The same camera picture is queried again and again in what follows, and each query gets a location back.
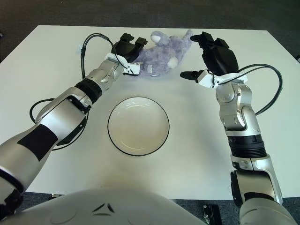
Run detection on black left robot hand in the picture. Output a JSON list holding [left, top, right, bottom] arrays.
[[104, 32, 148, 77]]

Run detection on grey robot torso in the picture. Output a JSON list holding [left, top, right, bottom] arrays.
[[0, 187, 300, 225]]

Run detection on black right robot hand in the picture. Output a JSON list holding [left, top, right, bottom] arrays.
[[180, 31, 248, 89]]

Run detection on white plate with black rim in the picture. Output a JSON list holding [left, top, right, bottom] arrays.
[[107, 95, 170, 157]]

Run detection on purple plush doll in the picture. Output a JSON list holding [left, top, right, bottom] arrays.
[[133, 29, 193, 78]]

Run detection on black metal table bracket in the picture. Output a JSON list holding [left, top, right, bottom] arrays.
[[202, 203, 222, 225]]

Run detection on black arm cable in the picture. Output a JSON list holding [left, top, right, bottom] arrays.
[[30, 33, 116, 150], [220, 64, 284, 116]]

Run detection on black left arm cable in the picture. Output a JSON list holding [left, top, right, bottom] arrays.
[[30, 33, 116, 150]]

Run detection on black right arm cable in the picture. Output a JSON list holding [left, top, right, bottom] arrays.
[[220, 64, 284, 116]]

